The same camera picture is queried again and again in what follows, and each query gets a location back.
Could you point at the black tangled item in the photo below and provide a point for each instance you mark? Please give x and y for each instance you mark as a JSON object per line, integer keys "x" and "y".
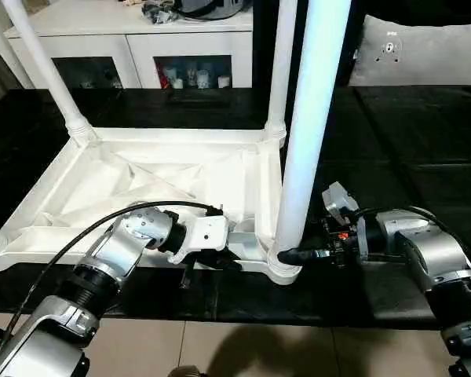
{"x": 159, "y": 12}

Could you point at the white sideboard with glass doors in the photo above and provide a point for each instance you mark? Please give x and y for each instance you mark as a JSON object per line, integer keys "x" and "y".
{"x": 141, "y": 35}

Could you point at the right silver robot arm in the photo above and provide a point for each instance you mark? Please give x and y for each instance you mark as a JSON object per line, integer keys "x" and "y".
{"x": 435, "y": 255}

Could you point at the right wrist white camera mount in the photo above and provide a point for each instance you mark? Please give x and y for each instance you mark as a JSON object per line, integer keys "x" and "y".
{"x": 337, "y": 198}

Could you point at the white plastic table top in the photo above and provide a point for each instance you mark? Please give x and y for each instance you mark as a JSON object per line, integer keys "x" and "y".
{"x": 141, "y": 165}

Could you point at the black cabinet with orange label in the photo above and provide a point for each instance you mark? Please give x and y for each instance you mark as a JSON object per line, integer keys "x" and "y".
{"x": 261, "y": 47}

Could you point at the white cup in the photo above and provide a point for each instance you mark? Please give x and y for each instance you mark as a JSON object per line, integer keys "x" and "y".
{"x": 223, "y": 81}
{"x": 177, "y": 83}

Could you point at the red bottle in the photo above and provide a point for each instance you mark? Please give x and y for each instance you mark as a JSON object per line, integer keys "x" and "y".
{"x": 165, "y": 76}

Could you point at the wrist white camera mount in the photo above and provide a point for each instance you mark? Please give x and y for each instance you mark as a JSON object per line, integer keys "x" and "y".
{"x": 208, "y": 235}
{"x": 337, "y": 198}

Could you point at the grey pillow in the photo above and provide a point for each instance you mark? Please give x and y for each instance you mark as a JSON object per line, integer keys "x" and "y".
{"x": 428, "y": 59}

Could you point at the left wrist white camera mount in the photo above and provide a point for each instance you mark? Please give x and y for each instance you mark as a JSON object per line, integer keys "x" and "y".
{"x": 208, "y": 235}

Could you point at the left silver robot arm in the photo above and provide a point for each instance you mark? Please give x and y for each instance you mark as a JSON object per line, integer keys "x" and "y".
{"x": 114, "y": 251}

